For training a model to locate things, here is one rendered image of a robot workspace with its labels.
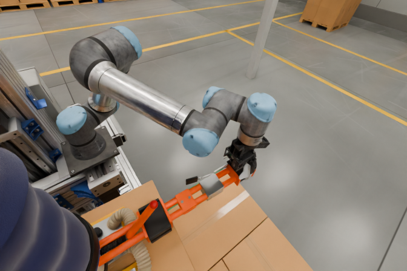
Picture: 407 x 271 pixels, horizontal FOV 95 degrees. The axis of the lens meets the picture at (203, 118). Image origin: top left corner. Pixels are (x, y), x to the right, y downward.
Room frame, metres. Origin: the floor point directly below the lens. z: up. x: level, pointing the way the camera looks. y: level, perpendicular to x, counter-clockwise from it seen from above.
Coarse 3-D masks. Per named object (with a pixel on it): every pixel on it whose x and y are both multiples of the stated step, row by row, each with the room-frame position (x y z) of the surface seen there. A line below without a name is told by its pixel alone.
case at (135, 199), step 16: (128, 192) 0.30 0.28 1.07; (144, 192) 0.31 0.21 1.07; (96, 208) 0.23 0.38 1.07; (112, 208) 0.24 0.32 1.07; (144, 240) 0.14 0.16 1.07; (160, 240) 0.15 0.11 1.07; (176, 240) 0.15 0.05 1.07; (128, 256) 0.09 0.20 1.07; (160, 256) 0.10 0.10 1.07; (176, 256) 0.11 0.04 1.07
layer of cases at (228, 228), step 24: (240, 192) 0.58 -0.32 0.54; (192, 216) 0.40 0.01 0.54; (216, 216) 0.41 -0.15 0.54; (240, 216) 0.43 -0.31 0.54; (264, 216) 0.44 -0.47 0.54; (192, 240) 0.26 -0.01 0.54; (216, 240) 0.28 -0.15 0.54; (240, 240) 0.29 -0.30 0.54; (264, 240) 0.30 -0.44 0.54; (216, 264) 0.16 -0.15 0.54; (240, 264) 0.17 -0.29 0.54; (264, 264) 0.18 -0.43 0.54; (288, 264) 0.19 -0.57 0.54
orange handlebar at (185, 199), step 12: (228, 180) 0.33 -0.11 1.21; (180, 192) 0.26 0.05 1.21; (192, 192) 0.27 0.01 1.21; (168, 204) 0.22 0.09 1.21; (180, 204) 0.22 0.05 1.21; (192, 204) 0.23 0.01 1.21; (108, 240) 0.11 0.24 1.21; (132, 240) 0.11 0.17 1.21; (108, 252) 0.08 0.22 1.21; (120, 252) 0.08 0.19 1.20
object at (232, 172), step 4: (228, 164) 0.39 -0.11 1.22; (228, 168) 0.38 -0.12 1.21; (232, 168) 0.37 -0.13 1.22; (232, 172) 0.36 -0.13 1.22; (236, 172) 0.36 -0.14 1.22; (240, 172) 0.36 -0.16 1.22; (236, 176) 0.34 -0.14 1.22; (252, 176) 0.37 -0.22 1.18; (236, 180) 0.34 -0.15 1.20; (240, 180) 0.35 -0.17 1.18; (236, 184) 0.33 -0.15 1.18
